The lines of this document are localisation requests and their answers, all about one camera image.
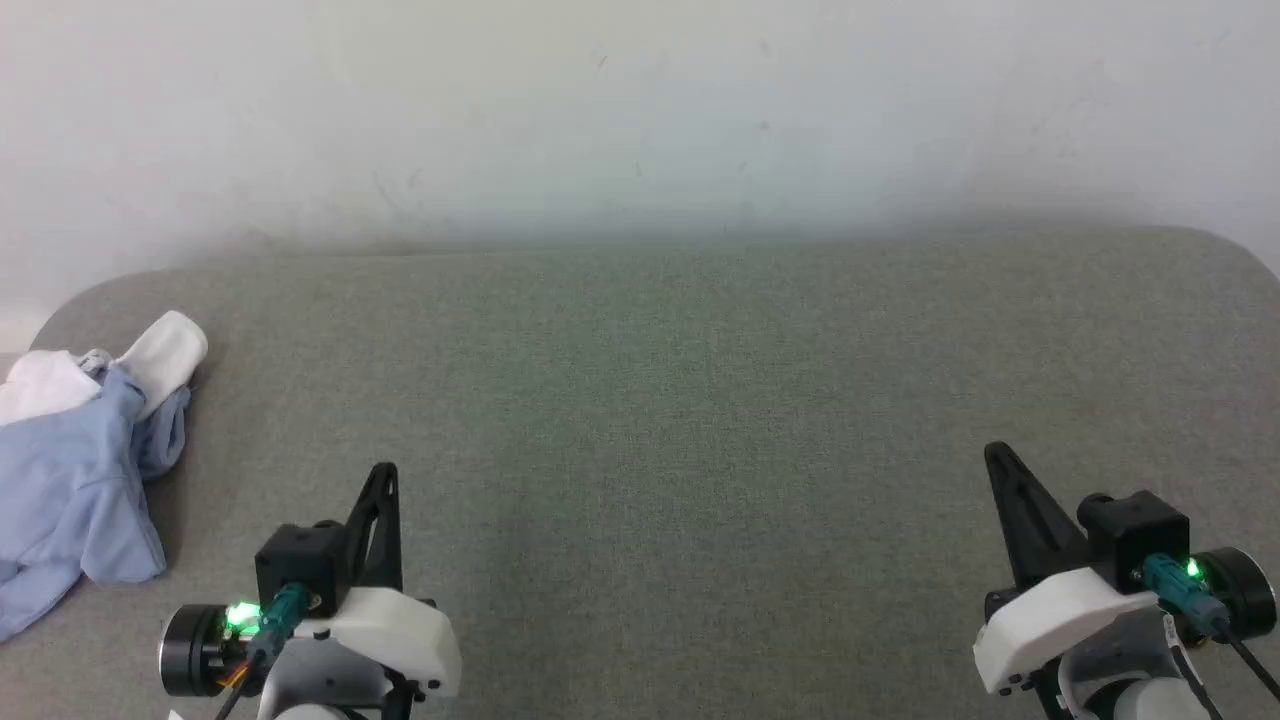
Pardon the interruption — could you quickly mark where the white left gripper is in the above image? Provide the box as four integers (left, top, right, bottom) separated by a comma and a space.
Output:
296, 462, 463, 699

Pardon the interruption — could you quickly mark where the grey fabric sofa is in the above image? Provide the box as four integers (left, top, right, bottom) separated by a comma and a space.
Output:
0, 225, 1280, 720

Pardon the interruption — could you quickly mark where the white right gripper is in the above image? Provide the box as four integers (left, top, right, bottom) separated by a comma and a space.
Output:
973, 441, 1161, 696

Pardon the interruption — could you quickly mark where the light blue and white shirt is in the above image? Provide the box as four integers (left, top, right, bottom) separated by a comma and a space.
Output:
0, 310, 209, 643

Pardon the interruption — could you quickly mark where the right teal plug black cable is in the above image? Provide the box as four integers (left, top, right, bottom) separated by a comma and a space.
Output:
1138, 553, 1280, 701

